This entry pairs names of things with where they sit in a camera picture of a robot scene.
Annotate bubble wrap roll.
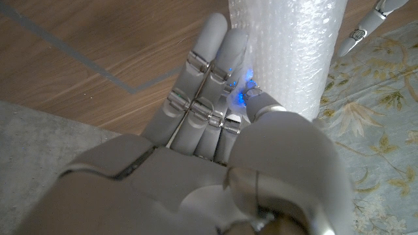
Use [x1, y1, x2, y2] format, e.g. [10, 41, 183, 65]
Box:
[227, 0, 349, 121]

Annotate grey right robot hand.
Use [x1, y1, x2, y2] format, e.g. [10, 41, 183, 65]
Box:
[16, 12, 357, 235]

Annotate floral printed backdrop cloth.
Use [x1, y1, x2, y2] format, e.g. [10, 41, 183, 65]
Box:
[313, 21, 418, 235]

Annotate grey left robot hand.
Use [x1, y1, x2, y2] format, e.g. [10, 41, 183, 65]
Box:
[336, 0, 409, 58]

